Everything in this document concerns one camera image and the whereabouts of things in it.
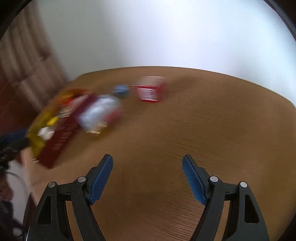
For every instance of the beige floral curtain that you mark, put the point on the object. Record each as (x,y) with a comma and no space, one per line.
(28,61)

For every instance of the red box with barcode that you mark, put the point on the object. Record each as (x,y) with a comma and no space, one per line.
(150,88)

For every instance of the clear plastic case with label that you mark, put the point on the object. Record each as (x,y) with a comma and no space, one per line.
(95,111)

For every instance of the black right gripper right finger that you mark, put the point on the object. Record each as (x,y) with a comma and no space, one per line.
(245,220)

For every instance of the gold tin tray red rim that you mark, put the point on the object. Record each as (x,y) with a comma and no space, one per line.
(62,116)

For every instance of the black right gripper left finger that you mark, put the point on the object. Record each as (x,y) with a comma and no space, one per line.
(50,220)

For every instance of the gold base clear red box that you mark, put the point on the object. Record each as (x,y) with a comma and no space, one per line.
(107,119)

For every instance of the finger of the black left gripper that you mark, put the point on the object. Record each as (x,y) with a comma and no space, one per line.
(14,141)

